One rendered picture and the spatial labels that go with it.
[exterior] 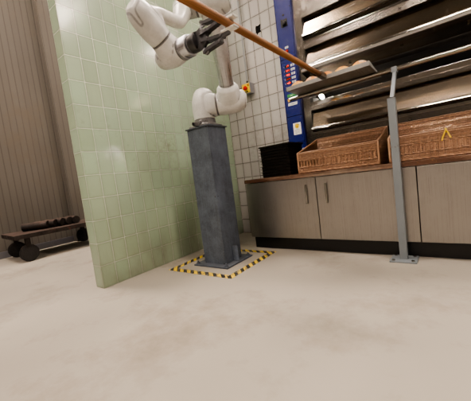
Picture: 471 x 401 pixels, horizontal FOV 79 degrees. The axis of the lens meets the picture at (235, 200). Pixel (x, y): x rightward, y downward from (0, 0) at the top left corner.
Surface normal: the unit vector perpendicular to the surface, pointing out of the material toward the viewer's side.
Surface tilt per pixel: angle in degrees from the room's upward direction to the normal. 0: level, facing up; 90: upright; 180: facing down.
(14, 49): 90
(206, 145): 90
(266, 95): 90
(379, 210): 90
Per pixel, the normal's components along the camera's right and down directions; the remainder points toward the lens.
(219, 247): -0.59, 0.15
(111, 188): 0.79, -0.05
